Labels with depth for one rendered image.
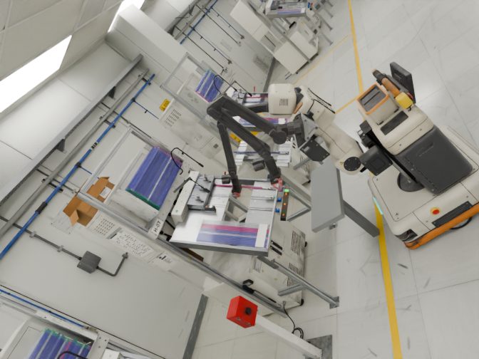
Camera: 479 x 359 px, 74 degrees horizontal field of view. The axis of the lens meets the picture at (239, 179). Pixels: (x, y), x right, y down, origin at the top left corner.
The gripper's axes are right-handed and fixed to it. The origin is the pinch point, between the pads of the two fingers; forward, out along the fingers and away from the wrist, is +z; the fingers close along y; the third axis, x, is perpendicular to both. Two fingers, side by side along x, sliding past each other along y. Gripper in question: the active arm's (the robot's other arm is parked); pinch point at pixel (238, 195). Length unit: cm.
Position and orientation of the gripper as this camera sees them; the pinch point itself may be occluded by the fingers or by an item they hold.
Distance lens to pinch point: 254.2
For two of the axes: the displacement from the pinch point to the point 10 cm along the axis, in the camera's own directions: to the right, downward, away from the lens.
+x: 9.6, 0.0, -2.7
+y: -2.0, 6.6, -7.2
